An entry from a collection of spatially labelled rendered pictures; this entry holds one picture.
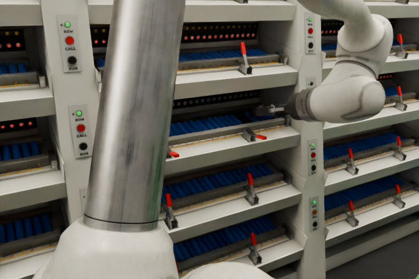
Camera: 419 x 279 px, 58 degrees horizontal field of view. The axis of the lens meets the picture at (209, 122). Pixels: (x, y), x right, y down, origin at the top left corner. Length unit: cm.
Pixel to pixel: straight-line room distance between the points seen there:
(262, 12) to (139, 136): 72
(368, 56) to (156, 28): 57
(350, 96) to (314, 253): 69
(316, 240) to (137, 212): 96
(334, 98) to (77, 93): 57
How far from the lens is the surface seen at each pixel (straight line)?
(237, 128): 112
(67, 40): 89
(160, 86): 50
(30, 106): 90
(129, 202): 49
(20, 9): 90
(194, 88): 100
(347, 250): 159
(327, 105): 90
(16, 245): 103
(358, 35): 93
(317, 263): 142
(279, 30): 126
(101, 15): 93
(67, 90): 90
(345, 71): 92
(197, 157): 103
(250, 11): 110
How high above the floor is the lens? 80
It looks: 10 degrees down
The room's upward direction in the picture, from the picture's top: 4 degrees counter-clockwise
